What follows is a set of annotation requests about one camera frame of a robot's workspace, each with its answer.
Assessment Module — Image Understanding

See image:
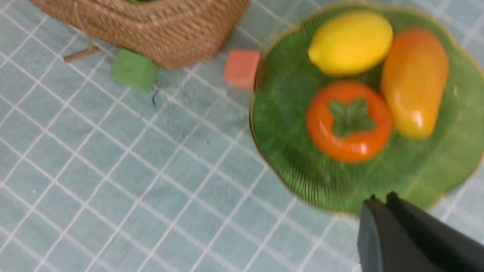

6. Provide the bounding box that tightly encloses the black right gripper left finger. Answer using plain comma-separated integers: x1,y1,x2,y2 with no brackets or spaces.
357,195,442,272

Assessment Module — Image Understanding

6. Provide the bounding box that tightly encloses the woven rattan basket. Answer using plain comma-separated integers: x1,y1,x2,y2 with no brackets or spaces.
31,0,250,70

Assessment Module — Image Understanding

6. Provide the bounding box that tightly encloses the yellow orange mango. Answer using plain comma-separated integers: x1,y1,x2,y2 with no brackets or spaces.
380,28,449,139

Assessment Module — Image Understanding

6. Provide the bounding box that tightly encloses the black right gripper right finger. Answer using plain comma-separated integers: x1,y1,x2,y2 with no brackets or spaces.
386,192,484,272

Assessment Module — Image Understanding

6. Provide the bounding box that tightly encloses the green glass leaf plate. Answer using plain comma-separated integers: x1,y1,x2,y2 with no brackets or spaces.
250,2,484,215

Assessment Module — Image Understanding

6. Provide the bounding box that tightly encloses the green foam cube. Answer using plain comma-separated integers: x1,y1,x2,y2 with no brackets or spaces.
110,49,158,92

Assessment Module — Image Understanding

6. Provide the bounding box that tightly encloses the green checkered tablecloth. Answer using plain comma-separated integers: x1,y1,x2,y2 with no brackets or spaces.
0,0,484,272

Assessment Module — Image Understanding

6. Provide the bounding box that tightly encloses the pink foam cube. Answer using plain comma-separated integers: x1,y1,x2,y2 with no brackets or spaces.
223,49,261,90

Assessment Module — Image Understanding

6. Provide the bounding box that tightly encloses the orange persimmon with green calyx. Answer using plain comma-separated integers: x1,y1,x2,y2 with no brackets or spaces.
306,80,393,163

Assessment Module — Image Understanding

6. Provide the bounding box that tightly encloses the yellow lemon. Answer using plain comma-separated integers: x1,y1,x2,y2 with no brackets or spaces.
308,11,394,76

